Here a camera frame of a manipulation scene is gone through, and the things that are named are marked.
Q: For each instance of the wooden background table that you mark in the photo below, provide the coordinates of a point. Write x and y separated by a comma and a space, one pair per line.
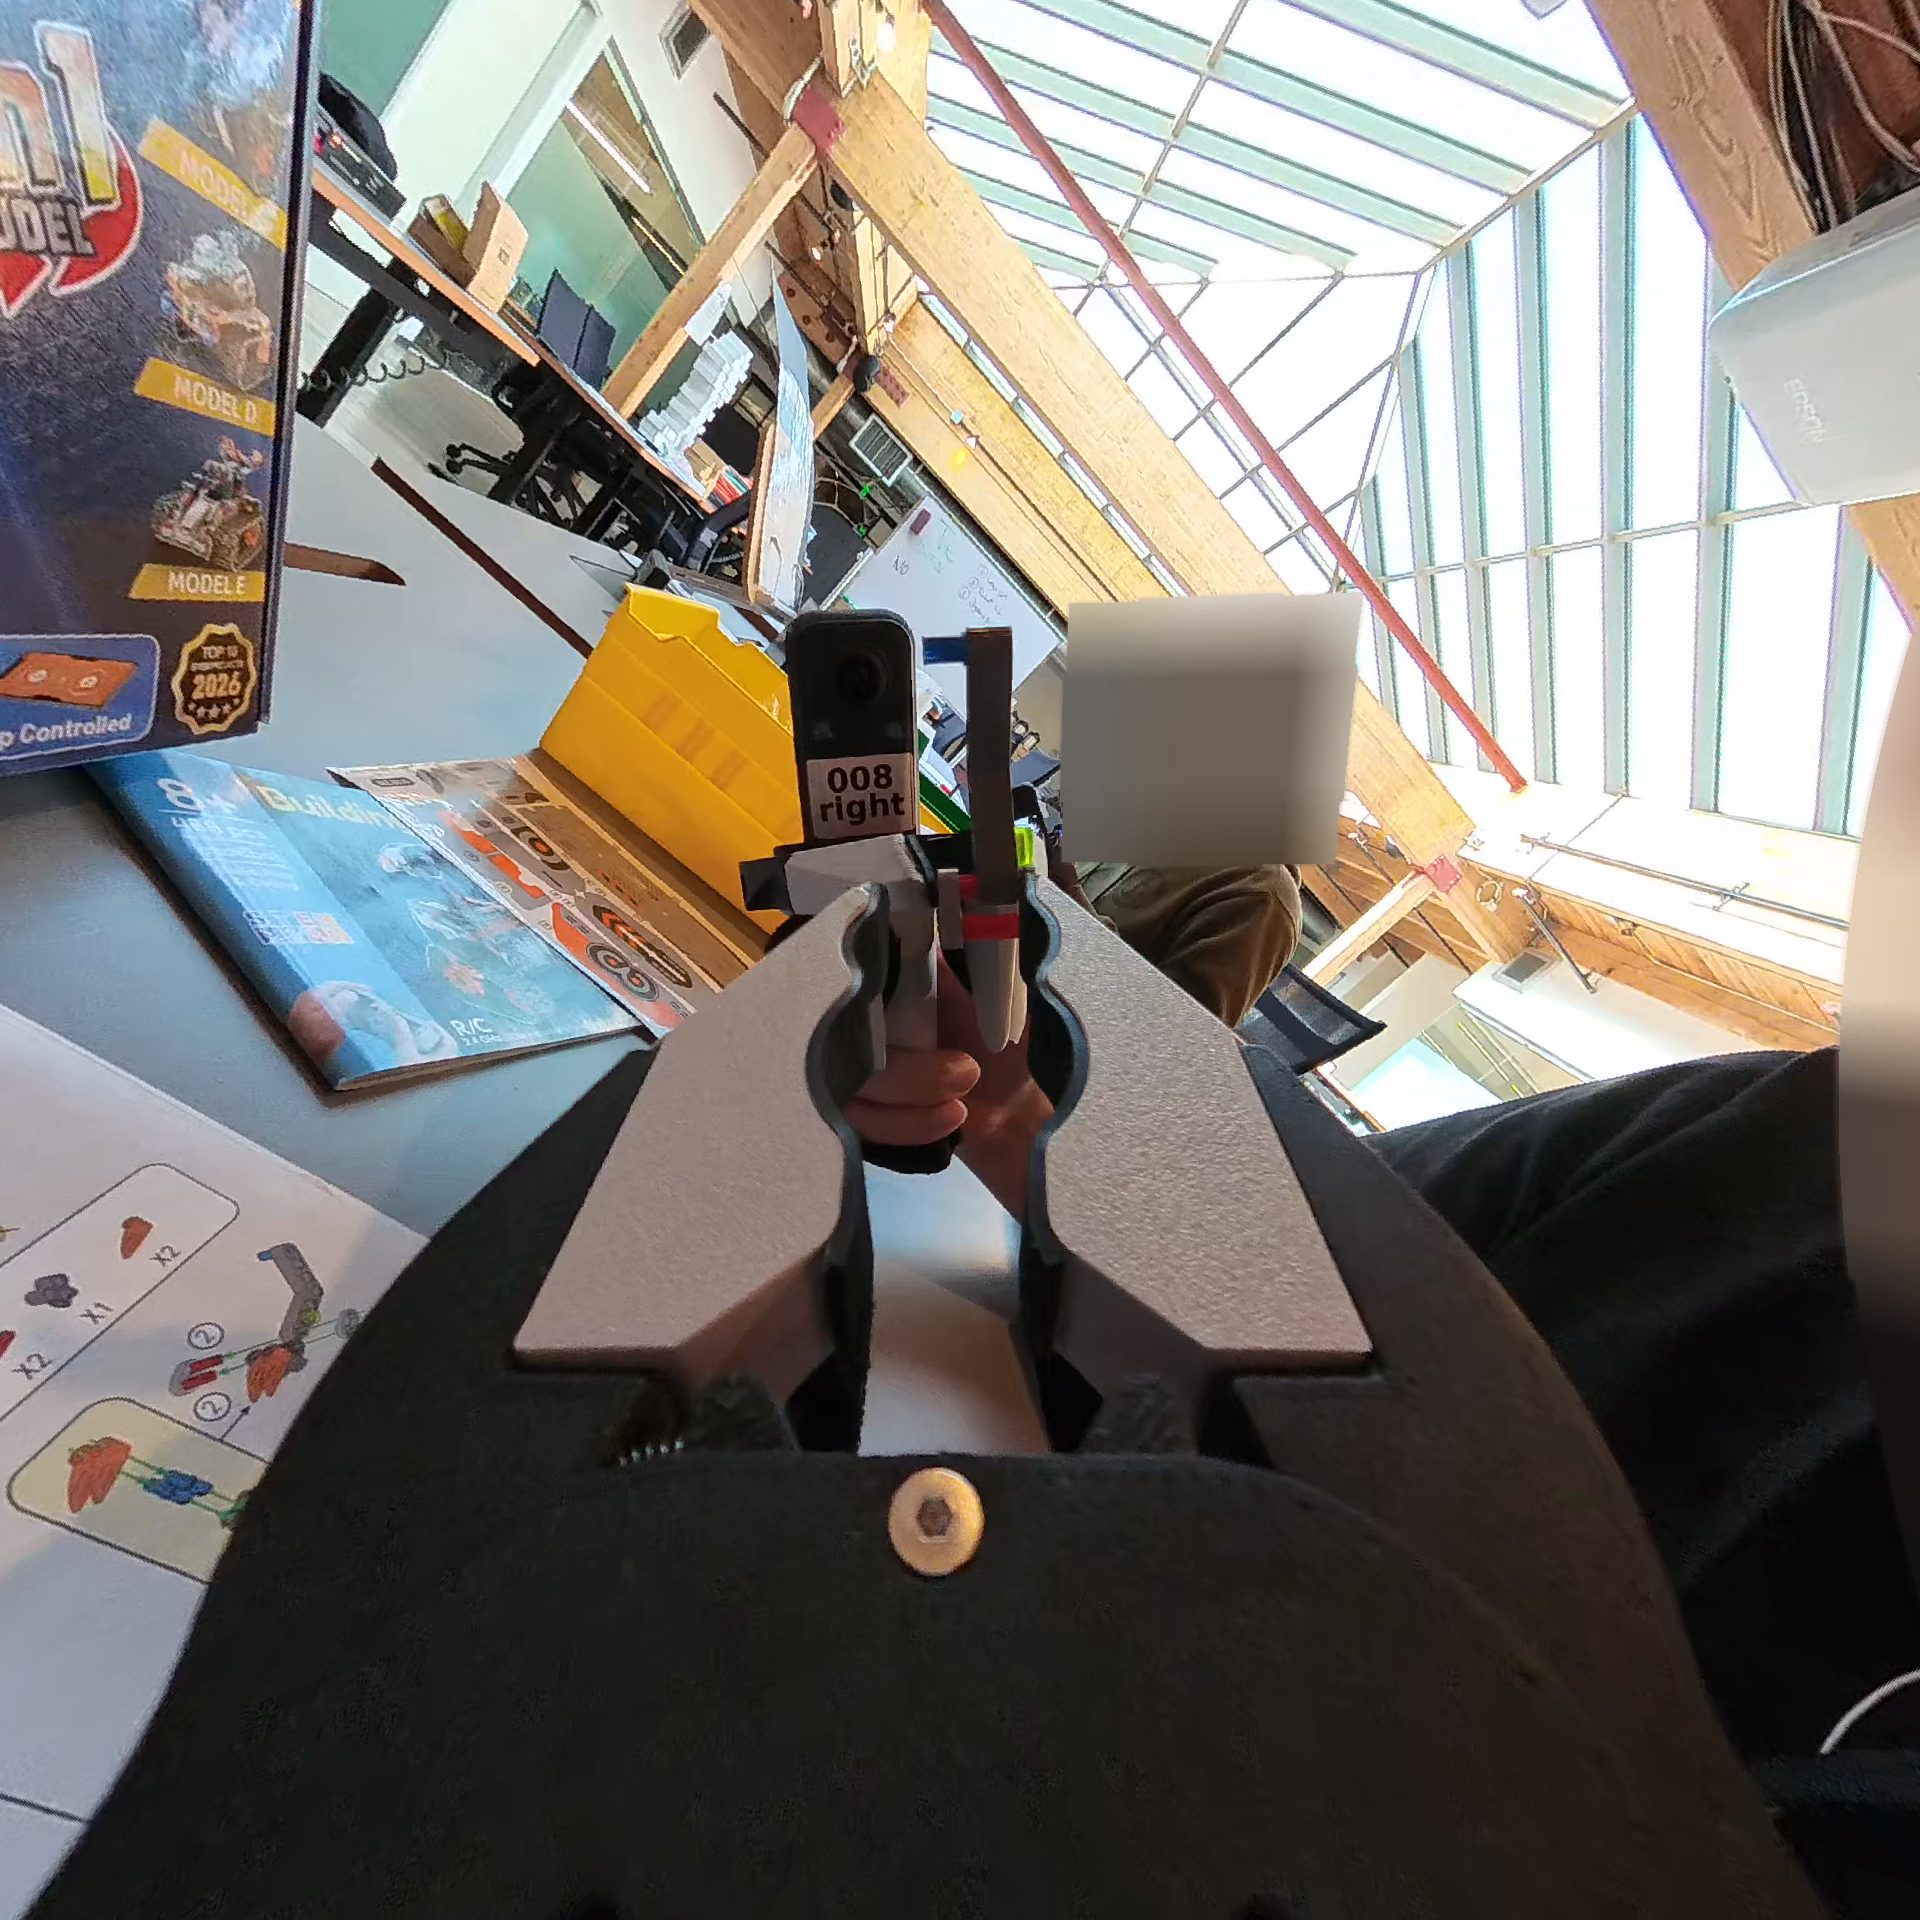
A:
494, 322

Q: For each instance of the yellow plastic bin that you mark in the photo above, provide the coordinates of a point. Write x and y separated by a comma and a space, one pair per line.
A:
674, 721

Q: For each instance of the cardboard box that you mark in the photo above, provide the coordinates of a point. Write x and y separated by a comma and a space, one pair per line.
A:
488, 240

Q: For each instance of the whiteboard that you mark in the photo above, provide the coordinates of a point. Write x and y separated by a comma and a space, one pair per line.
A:
960, 592

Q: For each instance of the white projector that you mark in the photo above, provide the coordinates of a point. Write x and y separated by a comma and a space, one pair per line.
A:
1829, 360

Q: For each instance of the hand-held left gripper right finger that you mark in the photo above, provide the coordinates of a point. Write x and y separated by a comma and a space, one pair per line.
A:
1184, 1200

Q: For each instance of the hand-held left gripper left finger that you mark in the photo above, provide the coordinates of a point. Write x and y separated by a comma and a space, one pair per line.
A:
704, 1184

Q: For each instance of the blue cover booklet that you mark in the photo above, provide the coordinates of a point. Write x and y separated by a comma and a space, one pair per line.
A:
345, 930

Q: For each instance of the black mesh chair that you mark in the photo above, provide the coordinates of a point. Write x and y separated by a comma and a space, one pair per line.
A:
1305, 1020

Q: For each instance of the person's right hand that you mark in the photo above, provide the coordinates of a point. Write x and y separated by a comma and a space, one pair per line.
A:
922, 1094

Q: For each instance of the open white instruction manual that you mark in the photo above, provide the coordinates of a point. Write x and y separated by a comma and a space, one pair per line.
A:
136, 1348

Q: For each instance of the person's black shirt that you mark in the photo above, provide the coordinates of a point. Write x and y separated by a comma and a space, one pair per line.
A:
1622, 1275

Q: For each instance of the grey desk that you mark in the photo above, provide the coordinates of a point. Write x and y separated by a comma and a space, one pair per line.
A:
149, 960

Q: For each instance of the black monitor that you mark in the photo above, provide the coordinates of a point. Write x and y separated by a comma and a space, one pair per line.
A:
578, 322

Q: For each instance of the blue toy robot box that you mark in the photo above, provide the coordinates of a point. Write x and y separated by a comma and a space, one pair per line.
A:
136, 376

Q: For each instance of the printed sticker sheet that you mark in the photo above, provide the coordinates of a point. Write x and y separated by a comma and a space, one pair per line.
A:
557, 870

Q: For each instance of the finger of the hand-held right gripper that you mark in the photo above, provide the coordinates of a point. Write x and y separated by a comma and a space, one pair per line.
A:
994, 983
839, 873

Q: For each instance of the grey bent toy beam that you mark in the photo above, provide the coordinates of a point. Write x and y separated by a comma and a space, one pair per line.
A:
991, 751

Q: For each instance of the tilted white board panel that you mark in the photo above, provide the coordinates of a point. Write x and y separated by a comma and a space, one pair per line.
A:
786, 450

